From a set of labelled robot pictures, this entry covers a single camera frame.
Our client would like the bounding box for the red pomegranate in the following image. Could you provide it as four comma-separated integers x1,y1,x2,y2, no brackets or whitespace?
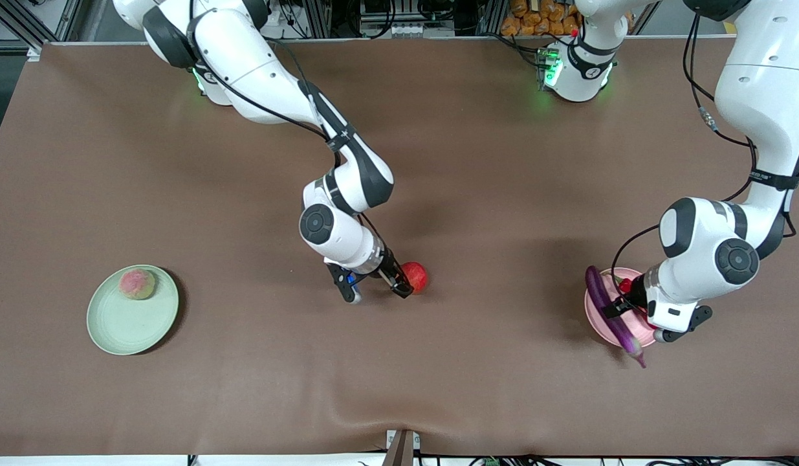
399,261,430,295

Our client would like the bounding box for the long purple eggplant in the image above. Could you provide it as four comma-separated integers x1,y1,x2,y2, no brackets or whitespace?
585,265,648,369

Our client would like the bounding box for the pink green peach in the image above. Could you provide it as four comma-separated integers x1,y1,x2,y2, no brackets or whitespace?
118,268,157,300

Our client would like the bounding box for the pink round plate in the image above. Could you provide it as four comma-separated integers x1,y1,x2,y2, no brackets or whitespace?
584,267,659,349

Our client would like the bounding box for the metal table edge clamp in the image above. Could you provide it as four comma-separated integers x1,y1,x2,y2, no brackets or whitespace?
381,429,421,466

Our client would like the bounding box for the brown table cloth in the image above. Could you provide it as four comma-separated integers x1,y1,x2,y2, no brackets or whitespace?
0,39,799,458

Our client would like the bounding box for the grey electronics box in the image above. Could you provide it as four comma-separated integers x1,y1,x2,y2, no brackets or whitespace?
359,0,439,38

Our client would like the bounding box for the pale green round plate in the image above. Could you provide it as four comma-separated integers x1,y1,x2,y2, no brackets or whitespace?
87,265,180,356

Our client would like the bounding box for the orange packaged goods pile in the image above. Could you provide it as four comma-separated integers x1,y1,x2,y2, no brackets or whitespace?
501,0,580,37

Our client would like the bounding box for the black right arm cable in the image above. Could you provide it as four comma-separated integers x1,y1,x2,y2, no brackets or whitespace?
189,0,388,261

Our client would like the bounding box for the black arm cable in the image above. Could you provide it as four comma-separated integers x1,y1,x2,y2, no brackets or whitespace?
189,0,388,261
609,12,799,306

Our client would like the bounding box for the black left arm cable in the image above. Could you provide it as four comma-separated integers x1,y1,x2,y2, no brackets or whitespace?
609,12,799,306

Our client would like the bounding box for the aluminium frame post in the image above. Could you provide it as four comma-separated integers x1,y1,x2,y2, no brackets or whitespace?
0,0,45,62

